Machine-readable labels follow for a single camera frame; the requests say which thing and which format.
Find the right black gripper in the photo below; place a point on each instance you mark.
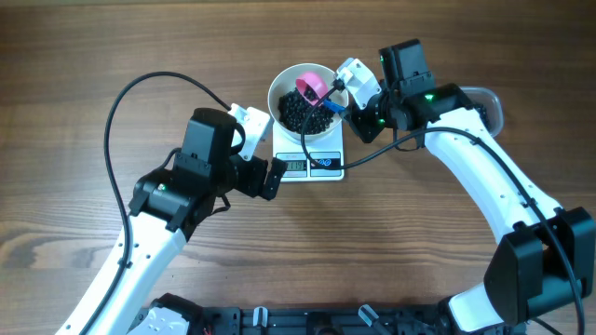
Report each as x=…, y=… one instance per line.
x=356, y=116

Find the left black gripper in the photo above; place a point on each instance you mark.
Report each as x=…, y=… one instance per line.
x=253, y=185

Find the pink scoop blue handle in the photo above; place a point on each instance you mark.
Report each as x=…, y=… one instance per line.
x=313, y=87

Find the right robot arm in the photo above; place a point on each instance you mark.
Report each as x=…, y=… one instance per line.
x=545, y=253

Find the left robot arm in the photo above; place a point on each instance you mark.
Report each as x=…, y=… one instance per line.
x=217, y=156

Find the white digital kitchen scale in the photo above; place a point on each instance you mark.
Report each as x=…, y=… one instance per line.
x=328, y=151

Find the black beans in bowl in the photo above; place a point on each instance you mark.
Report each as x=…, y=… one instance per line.
x=293, y=109

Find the white round bowl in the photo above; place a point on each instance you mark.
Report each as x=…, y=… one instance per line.
x=285, y=83

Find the black beans pile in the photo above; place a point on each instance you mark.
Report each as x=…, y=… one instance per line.
x=483, y=113

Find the clear plastic container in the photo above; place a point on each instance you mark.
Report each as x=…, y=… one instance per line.
x=493, y=104

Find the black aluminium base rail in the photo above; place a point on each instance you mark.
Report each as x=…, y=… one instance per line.
x=424, y=319

